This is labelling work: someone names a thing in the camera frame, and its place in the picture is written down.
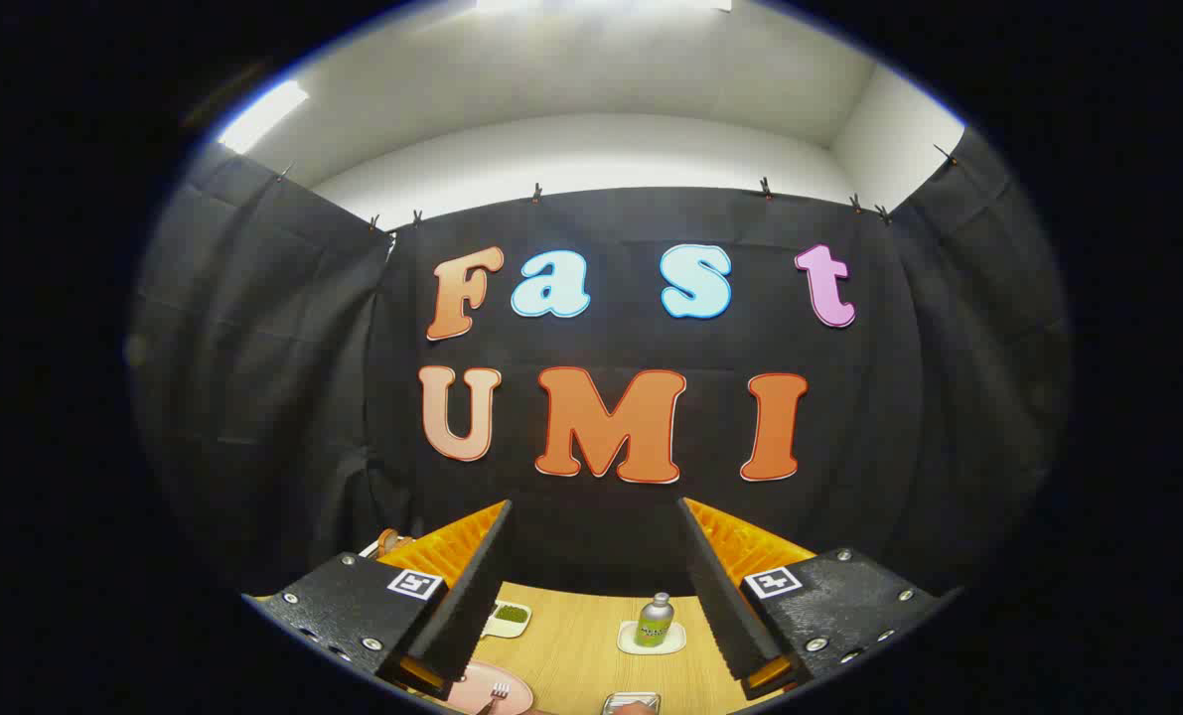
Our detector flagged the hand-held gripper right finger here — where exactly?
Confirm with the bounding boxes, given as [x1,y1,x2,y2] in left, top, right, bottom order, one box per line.
[677,497,950,701]

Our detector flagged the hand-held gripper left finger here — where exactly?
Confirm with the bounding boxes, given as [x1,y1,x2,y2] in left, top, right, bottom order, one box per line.
[243,500,513,701]

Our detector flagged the white divided dish with beans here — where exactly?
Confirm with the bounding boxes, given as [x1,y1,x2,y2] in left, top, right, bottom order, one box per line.
[482,601,532,639]

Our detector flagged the white square coaster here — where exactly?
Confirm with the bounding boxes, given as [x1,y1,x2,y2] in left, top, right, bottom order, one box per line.
[617,620,687,656]

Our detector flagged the green soda bottle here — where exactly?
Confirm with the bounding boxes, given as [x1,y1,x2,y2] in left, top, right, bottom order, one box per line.
[636,592,675,648]

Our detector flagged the pink plate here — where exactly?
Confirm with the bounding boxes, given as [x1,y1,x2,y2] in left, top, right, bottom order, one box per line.
[447,660,534,715]

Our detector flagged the row of black clips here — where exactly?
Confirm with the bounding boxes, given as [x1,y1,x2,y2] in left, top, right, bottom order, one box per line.
[275,144,960,234]

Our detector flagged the ceiling light panel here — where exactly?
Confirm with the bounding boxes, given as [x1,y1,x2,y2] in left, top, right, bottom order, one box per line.
[472,0,733,13]
[216,79,310,155]

